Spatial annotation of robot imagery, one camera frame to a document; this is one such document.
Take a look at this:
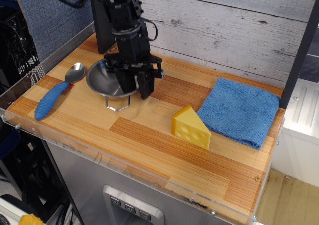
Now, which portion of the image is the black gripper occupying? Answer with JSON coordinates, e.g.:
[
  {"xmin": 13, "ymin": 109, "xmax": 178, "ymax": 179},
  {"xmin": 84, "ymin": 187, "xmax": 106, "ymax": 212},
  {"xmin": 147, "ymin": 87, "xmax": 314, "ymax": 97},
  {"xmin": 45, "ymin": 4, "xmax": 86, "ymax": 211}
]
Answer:
[{"xmin": 104, "ymin": 27, "xmax": 165, "ymax": 100}]

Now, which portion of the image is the small steel two-handled pan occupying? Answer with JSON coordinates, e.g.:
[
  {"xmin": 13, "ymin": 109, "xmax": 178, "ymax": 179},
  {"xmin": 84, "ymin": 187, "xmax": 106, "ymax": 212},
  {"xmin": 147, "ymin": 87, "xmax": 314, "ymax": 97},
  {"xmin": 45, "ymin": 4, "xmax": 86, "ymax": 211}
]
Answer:
[{"xmin": 86, "ymin": 58, "xmax": 139, "ymax": 112}]

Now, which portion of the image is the yellow toy cheese wedge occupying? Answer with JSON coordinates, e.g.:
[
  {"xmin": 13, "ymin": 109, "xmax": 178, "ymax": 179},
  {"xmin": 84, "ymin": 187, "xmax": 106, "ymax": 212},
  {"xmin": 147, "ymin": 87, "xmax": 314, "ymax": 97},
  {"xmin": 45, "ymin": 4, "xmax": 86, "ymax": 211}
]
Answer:
[{"xmin": 171, "ymin": 105, "xmax": 211, "ymax": 150}]

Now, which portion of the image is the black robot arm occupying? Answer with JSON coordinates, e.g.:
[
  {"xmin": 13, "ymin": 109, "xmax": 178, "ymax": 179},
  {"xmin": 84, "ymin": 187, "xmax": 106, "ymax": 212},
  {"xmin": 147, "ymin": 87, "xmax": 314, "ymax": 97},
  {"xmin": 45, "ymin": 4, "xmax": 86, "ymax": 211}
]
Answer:
[{"xmin": 101, "ymin": 0, "xmax": 165, "ymax": 99}]

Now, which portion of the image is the grey metal cabinet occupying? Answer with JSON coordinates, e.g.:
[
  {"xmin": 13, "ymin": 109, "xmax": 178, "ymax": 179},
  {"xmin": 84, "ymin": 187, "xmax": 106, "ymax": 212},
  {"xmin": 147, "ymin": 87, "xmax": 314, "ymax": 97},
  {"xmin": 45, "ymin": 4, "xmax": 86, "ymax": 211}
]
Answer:
[{"xmin": 46, "ymin": 142, "xmax": 240, "ymax": 225}]

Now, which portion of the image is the black equipment rack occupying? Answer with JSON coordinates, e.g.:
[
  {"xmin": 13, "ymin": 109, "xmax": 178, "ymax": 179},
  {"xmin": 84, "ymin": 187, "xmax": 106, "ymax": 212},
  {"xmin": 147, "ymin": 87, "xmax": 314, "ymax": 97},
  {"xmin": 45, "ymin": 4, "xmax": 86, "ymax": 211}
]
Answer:
[{"xmin": 0, "ymin": 6, "xmax": 39, "ymax": 91}]

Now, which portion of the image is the folded blue cloth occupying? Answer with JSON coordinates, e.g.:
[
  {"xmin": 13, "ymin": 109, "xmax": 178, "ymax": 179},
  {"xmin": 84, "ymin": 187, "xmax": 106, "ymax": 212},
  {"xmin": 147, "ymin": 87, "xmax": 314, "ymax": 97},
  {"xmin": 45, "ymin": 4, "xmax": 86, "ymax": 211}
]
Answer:
[{"xmin": 197, "ymin": 78, "xmax": 280, "ymax": 150}]

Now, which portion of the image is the silver control panel with buttons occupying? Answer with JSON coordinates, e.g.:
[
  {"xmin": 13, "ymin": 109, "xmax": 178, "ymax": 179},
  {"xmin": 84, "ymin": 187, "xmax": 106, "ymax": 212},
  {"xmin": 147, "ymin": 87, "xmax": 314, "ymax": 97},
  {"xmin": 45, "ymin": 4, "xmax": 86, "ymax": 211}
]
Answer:
[{"xmin": 103, "ymin": 185, "xmax": 165, "ymax": 225}]

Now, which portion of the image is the clear acrylic table guard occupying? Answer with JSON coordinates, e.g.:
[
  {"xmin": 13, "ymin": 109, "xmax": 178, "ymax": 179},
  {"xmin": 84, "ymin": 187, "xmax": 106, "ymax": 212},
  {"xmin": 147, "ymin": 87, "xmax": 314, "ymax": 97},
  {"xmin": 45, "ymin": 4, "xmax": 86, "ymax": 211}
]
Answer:
[{"xmin": 1, "ymin": 35, "xmax": 284, "ymax": 225}]

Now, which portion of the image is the yellow and black object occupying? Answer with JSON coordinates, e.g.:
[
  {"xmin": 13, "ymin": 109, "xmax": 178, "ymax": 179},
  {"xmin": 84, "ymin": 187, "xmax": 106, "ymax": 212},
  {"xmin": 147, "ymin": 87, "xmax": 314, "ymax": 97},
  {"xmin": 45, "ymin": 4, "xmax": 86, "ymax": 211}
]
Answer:
[{"xmin": 0, "ymin": 212, "xmax": 48, "ymax": 225}]

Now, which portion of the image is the white metal block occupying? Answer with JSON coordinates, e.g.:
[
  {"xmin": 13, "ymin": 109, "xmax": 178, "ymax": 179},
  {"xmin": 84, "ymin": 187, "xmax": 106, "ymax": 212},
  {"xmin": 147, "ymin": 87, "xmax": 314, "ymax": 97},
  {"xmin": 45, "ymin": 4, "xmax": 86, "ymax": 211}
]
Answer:
[{"xmin": 271, "ymin": 79, "xmax": 319, "ymax": 186}]

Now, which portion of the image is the dark grey left post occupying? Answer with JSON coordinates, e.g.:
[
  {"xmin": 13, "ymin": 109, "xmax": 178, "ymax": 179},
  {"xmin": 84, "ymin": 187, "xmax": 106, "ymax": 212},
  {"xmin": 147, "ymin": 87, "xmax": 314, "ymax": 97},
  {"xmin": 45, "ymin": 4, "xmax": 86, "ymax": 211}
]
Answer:
[{"xmin": 90, "ymin": 0, "xmax": 115, "ymax": 54}]

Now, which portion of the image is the dark grey post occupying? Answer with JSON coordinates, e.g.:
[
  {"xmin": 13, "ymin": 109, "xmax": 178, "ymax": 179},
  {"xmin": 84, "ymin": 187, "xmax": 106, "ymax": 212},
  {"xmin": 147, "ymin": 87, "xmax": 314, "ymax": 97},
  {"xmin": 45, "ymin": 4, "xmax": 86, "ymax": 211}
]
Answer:
[
  {"xmin": 90, "ymin": 0, "xmax": 115, "ymax": 54},
  {"xmin": 279, "ymin": 0, "xmax": 319, "ymax": 109}
]

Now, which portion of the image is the blue handled metal spoon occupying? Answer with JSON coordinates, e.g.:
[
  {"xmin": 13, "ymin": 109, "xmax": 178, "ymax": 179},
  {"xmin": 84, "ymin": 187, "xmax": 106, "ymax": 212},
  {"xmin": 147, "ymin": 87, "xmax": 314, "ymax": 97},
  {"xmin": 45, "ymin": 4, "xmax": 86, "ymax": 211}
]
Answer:
[{"xmin": 34, "ymin": 62, "xmax": 86, "ymax": 120}]

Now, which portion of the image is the dark grey right post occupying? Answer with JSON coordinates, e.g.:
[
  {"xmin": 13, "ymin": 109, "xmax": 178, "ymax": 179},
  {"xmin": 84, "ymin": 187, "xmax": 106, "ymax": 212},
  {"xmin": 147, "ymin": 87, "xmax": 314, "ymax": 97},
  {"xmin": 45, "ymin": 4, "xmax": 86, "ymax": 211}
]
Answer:
[{"xmin": 279, "ymin": 0, "xmax": 319, "ymax": 109}]

